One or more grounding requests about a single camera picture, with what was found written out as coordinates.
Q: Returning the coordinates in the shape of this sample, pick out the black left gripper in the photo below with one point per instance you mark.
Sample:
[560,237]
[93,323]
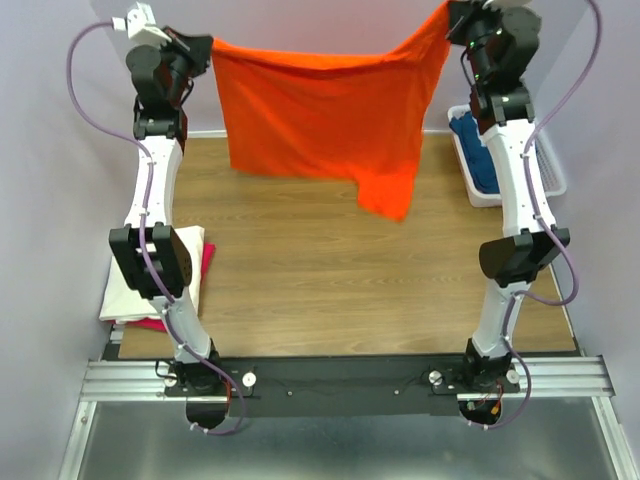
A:
[197,50]

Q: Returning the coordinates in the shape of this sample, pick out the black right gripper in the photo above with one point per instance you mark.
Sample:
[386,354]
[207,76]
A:
[458,17]

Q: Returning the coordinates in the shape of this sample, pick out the orange t-shirt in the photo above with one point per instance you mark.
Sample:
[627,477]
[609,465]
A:
[356,118]

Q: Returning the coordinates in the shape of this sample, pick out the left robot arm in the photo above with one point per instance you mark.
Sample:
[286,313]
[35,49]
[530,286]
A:
[160,135]

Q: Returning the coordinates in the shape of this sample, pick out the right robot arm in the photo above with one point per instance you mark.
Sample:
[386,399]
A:
[531,239]

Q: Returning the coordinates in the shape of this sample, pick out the navy blue printed t-shirt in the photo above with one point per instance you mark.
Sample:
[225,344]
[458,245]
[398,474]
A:
[476,154]

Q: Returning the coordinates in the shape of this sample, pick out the white plastic laundry basket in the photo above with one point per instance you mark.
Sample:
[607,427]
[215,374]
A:
[552,177]

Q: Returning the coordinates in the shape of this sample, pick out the white folded t-shirt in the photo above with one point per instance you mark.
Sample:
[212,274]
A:
[125,295]

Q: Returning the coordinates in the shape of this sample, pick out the magenta folded t-shirt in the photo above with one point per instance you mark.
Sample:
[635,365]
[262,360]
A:
[146,317]

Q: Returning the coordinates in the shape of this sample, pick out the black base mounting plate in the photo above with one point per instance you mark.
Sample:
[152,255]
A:
[343,386]

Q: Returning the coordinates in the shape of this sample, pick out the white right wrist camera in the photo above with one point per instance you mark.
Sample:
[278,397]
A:
[503,4]

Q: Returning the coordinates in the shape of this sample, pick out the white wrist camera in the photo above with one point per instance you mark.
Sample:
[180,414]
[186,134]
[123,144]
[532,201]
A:
[503,4]
[140,26]

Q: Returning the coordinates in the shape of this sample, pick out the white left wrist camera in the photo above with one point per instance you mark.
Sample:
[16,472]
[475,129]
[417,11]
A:
[140,26]

